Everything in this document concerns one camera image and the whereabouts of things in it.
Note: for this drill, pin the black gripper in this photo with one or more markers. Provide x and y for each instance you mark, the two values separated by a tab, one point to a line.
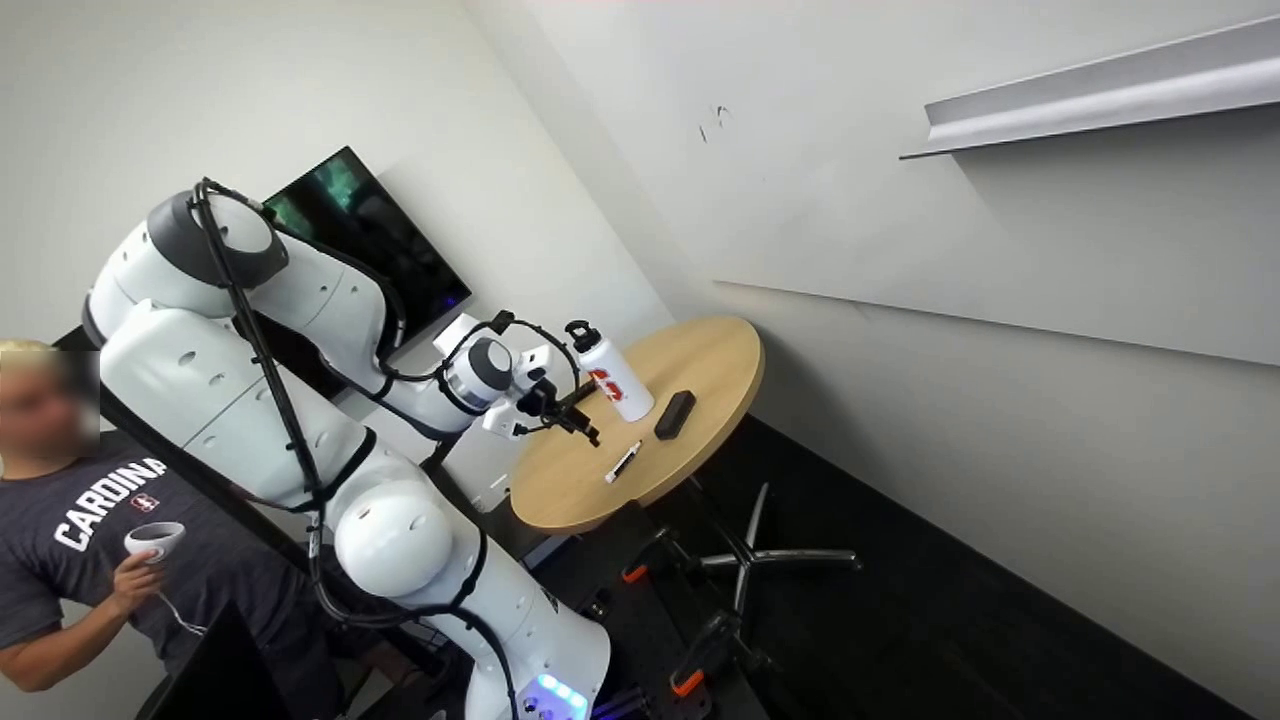
542	402

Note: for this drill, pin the black and white marker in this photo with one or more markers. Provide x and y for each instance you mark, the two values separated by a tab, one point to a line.
621	462

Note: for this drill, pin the white VR controller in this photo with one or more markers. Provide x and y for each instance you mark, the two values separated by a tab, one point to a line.
155	537

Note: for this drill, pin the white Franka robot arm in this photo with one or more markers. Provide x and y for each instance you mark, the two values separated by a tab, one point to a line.
227	387

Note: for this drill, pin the person forearm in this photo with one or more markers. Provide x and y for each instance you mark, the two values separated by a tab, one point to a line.
61	652

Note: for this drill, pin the person hand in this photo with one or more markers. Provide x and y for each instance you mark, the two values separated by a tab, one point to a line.
137	585

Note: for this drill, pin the black whiteboard eraser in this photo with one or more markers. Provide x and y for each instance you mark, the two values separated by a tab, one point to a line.
674	413

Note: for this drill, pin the round wooden table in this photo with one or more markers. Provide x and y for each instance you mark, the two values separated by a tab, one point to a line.
693	372

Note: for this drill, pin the black orange bar clamp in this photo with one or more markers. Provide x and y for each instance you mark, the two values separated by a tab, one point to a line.
693	683
643	569

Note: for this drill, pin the chrome star table base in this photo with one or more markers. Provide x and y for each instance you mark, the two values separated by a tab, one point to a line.
753	556

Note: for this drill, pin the person in grey shirt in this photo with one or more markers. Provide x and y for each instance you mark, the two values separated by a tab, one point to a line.
82	534

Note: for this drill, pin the aluminium whiteboard tray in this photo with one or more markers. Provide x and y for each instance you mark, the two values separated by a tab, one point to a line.
1106	102

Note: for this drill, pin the white wall whiteboard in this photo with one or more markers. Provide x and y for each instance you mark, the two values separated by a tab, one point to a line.
1067	214

